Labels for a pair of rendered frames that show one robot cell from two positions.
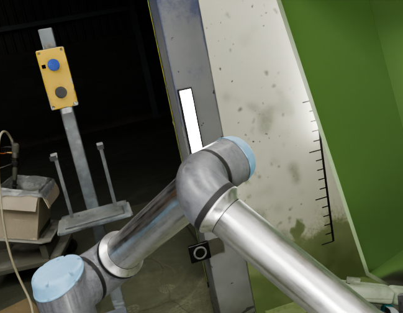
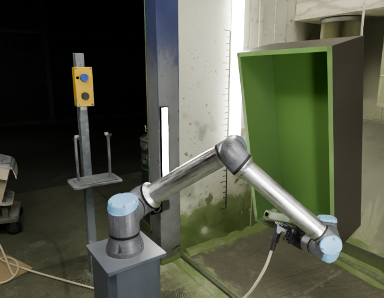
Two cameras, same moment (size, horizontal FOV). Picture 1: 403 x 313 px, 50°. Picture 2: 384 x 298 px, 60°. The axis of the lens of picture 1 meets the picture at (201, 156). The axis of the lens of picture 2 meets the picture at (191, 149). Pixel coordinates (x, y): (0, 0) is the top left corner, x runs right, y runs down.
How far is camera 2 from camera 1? 83 cm
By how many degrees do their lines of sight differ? 21
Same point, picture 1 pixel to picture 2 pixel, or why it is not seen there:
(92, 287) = (141, 211)
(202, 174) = (239, 148)
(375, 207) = not seen: hidden behind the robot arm
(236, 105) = (189, 120)
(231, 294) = (168, 236)
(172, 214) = (202, 170)
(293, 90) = (218, 117)
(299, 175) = not seen: hidden behind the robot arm
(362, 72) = (267, 113)
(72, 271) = (135, 200)
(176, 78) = (160, 99)
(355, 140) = (260, 147)
